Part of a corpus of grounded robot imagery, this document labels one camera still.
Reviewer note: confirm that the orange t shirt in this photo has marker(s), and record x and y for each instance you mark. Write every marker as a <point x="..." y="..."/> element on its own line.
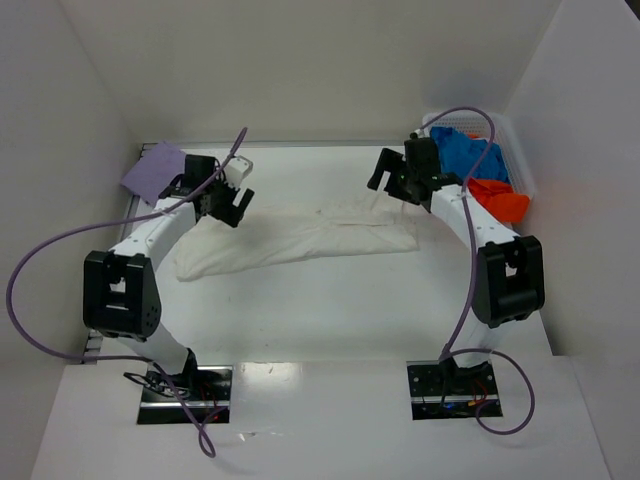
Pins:
<point x="500" y="200"/>

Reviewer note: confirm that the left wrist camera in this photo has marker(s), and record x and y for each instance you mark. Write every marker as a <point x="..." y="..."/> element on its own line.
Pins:
<point x="237" y="170"/>

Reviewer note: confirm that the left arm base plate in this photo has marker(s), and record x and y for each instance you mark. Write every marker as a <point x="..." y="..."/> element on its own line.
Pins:
<point x="208" y="401"/>

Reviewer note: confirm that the aluminium rail bracket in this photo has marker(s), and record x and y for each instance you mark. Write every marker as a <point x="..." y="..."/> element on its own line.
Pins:
<point x="92" y="348"/>

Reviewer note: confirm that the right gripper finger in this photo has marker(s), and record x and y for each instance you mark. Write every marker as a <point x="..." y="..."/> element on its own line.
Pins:
<point x="396" y="187"/>
<point x="391" y="162"/>

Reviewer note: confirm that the blue t shirt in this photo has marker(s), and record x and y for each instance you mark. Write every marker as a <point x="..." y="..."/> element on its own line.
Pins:
<point x="458" y="153"/>

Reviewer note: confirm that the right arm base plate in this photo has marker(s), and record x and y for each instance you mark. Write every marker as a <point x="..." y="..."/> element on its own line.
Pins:
<point x="441" y="391"/>

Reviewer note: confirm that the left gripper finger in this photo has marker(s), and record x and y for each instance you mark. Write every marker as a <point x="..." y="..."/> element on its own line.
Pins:
<point x="230" y="215"/>
<point x="241" y="203"/>

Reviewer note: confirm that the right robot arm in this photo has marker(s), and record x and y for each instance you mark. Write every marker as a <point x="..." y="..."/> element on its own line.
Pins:
<point x="507" y="278"/>

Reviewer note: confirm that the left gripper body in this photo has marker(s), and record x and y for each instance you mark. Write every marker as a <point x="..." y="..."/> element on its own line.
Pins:
<point x="228" y="206"/>

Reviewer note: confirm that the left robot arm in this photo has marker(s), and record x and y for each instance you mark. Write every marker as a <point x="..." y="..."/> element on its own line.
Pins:
<point x="121" y="299"/>

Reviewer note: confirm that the white plastic basket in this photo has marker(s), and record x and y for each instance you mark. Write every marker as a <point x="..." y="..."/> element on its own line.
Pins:
<point x="469" y="122"/>

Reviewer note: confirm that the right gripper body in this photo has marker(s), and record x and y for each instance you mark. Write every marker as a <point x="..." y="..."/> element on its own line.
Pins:
<point x="396" y="181"/>

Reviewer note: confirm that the folded purple t shirt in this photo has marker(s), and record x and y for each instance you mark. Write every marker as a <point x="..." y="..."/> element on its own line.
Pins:
<point x="153" y="172"/>

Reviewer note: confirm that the white t shirt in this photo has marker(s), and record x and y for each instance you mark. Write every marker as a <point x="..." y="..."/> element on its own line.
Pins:
<point x="365" y="225"/>

